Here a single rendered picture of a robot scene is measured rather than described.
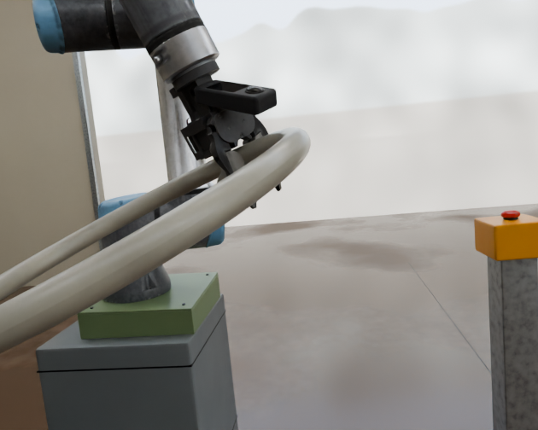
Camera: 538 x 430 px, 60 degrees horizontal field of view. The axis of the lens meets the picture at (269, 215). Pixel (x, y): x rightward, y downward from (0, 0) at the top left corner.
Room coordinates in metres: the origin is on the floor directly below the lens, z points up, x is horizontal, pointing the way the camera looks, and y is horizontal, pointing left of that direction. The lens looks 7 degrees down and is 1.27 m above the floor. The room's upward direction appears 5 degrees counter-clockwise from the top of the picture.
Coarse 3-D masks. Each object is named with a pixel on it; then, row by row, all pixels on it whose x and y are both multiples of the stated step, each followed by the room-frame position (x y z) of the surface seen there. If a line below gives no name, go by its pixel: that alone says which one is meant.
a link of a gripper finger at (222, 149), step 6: (216, 132) 0.66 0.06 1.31; (210, 138) 0.66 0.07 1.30; (216, 138) 0.66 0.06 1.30; (210, 144) 0.67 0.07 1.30; (216, 144) 0.66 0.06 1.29; (222, 144) 0.66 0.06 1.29; (228, 144) 0.67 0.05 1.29; (210, 150) 0.67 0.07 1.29; (216, 150) 0.66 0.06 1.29; (222, 150) 0.66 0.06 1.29; (228, 150) 0.67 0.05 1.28; (216, 156) 0.66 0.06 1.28; (222, 156) 0.66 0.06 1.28; (216, 162) 0.66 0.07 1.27; (222, 162) 0.66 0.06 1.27; (228, 162) 0.66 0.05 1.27; (222, 168) 0.66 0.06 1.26; (228, 168) 0.66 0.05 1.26; (228, 174) 0.66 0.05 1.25
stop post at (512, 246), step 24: (528, 216) 1.06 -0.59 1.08; (480, 240) 1.07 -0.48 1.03; (504, 240) 0.98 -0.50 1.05; (528, 240) 0.98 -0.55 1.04; (504, 264) 1.00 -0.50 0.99; (528, 264) 1.00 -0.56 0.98; (504, 288) 1.00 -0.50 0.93; (528, 288) 1.00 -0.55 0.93; (504, 312) 1.00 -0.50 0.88; (528, 312) 1.00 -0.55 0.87; (504, 336) 1.01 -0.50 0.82; (528, 336) 1.00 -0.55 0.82; (504, 360) 1.01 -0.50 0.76; (528, 360) 1.00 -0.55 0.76; (504, 384) 1.01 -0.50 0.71; (528, 384) 1.00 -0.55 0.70; (504, 408) 1.01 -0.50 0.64; (528, 408) 1.00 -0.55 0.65
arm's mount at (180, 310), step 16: (208, 272) 1.42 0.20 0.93; (176, 288) 1.29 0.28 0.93; (192, 288) 1.28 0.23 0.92; (208, 288) 1.30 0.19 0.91; (96, 304) 1.22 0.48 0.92; (112, 304) 1.21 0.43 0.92; (128, 304) 1.19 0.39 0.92; (144, 304) 1.18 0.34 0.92; (160, 304) 1.17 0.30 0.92; (176, 304) 1.16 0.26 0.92; (192, 304) 1.15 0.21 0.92; (208, 304) 1.28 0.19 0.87; (80, 320) 1.16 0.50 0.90; (96, 320) 1.16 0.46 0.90; (112, 320) 1.15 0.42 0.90; (128, 320) 1.15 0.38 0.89; (144, 320) 1.14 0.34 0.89; (160, 320) 1.13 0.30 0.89; (176, 320) 1.13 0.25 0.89; (192, 320) 1.12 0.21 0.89; (80, 336) 1.16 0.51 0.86; (96, 336) 1.16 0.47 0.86; (112, 336) 1.15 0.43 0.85; (128, 336) 1.15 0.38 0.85
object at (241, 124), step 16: (208, 64) 0.67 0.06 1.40; (176, 80) 0.67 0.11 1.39; (192, 80) 0.67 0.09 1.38; (208, 80) 0.70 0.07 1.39; (176, 96) 0.72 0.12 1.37; (192, 96) 0.70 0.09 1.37; (192, 112) 0.71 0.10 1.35; (208, 112) 0.69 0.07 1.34; (224, 112) 0.68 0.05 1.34; (192, 128) 0.70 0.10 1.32; (208, 128) 0.67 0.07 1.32; (224, 128) 0.67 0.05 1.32; (240, 128) 0.69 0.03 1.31; (192, 144) 0.72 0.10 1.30; (208, 144) 0.69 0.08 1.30
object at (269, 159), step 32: (288, 128) 0.55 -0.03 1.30; (256, 160) 0.39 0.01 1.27; (288, 160) 0.41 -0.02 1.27; (160, 192) 0.75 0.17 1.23; (224, 192) 0.35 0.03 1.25; (256, 192) 0.37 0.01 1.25; (96, 224) 0.74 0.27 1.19; (160, 224) 0.32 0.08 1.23; (192, 224) 0.33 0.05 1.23; (32, 256) 0.68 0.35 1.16; (64, 256) 0.70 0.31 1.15; (96, 256) 0.31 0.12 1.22; (128, 256) 0.31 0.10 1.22; (160, 256) 0.32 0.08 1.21; (0, 288) 0.61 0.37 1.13; (32, 288) 0.31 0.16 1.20; (64, 288) 0.30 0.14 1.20; (96, 288) 0.30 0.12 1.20; (0, 320) 0.30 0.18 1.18; (32, 320) 0.30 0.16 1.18; (64, 320) 0.31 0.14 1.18; (0, 352) 0.31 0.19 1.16
